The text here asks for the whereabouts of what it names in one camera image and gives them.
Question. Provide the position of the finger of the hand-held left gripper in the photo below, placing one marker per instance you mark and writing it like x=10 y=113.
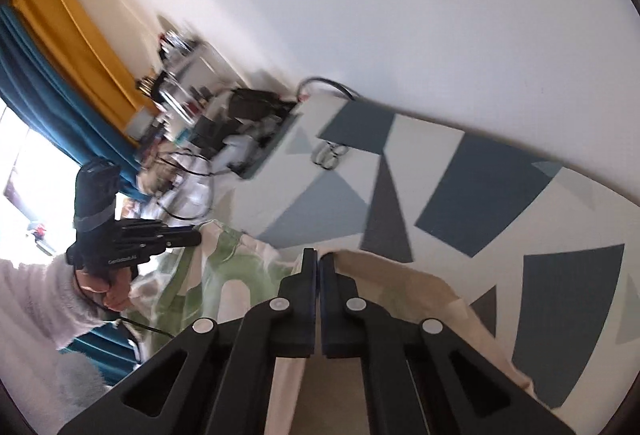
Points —
x=165 y=236

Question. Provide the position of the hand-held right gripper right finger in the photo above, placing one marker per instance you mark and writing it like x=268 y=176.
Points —
x=332 y=295

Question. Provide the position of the clear acrylic organizer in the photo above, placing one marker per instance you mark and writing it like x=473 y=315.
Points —
x=200 y=65

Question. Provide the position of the person's left hand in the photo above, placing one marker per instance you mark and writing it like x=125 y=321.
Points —
x=112 y=292

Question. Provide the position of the teal curtain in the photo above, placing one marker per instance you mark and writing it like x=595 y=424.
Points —
x=60 y=100

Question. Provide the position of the person's left forearm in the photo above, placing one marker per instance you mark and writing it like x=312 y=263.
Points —
x=35 y=305

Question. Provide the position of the black power adapter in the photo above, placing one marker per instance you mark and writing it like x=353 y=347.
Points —
x=255 y=107

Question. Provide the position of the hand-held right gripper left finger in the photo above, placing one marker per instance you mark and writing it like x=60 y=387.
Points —
x=305 y=295

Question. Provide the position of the yellow curtain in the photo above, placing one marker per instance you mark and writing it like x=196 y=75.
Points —
x=75 y=35

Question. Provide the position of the white charger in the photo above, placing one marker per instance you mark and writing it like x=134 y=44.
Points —
x=237 y=150

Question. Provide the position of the green and white patterned shirt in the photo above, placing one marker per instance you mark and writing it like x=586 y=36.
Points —
x=230 y=265

